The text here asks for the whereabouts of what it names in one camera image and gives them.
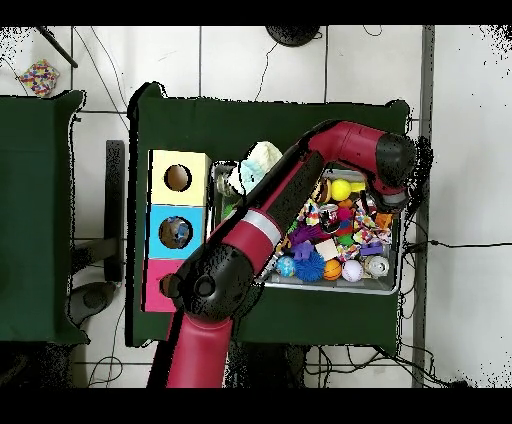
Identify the orange toy brick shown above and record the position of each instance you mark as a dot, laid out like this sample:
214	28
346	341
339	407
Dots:
384	222

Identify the mint green cloth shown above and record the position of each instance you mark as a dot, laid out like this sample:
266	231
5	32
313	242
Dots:
260	164

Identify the crushed clear plastic bottle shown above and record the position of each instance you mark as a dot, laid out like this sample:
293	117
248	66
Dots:
178	232

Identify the red robot arm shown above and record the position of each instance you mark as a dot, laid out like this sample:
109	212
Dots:
200	352

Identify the clear mesh bin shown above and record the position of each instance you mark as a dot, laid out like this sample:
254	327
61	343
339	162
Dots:
384	290

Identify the wooden box with three holes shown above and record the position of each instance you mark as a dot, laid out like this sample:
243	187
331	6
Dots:
164	164

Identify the yellow tennis ball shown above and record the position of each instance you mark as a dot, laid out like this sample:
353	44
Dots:
341	190

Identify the crushed silver can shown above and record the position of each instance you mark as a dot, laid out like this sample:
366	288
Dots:
376	266

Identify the plain wooden cube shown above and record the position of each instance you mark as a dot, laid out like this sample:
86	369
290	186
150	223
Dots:
326	249

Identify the colourful patterned cloth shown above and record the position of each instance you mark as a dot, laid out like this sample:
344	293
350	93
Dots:
308	212

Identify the small blue spiky ball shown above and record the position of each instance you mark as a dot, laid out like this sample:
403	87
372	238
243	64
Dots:
310	266

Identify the grey metal strip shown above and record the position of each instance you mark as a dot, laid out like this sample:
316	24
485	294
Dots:
428	96

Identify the black round base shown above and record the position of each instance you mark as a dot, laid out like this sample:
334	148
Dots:
292	34

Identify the dark green side table cloth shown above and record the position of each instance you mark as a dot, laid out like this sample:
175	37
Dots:
32	200

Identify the black rod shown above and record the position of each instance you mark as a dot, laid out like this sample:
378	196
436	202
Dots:
58	48

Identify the colourful patterned packet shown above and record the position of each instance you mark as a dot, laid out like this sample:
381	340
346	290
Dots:
38	78

